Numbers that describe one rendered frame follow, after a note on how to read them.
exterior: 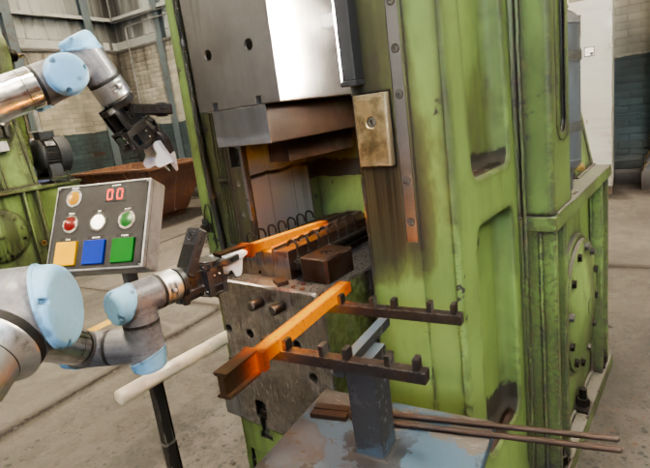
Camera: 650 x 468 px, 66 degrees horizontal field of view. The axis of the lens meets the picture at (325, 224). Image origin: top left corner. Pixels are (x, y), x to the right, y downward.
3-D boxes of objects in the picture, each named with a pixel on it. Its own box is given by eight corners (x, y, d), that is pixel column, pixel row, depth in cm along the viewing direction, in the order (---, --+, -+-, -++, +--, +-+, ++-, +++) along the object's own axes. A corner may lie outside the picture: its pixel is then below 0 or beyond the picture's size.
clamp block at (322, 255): (328, 285, 122) (325, 260, 120) (302, 281, 127) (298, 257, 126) (355, 269, 131) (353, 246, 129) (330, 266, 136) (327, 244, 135)
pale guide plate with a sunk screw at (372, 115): (392, 165, 116) (384, 91, 112) (360, 167, 122) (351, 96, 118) (396, 164, 118) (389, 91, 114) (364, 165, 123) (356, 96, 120)
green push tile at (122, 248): (131, 261, 145) (134, 236, 147) (109, 262, 146) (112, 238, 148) (135, 262, 146) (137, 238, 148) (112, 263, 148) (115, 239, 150)
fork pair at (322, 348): (347, 361, 81) (346, 350, 81) (318, 357, 84) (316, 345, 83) (398, 306, 100) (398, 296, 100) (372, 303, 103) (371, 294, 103)
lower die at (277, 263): (291, 279, 129) (286, 248, 127) (239, 272, 142) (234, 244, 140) (376, 236, 161) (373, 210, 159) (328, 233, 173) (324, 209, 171)
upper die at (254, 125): (271, 143, 121) (265, 103, 119) (218, 148, 134) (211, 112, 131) (365, 125, 153) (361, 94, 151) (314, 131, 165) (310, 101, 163)
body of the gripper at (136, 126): (125, 156, 119) (93, 113, 113) (150, 135, 124) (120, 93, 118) (143, 154, 115) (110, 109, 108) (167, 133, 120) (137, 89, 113)
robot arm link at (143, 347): (126, 362, 110) (115, 316, 108) (175, 357, 110) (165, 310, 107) (109, 380, 103) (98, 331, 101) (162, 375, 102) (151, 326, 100)
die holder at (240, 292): (343, 459, 126) (321, 295, 116) (241, 418, 149) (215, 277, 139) (439, 359, 168) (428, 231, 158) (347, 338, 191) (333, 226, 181)
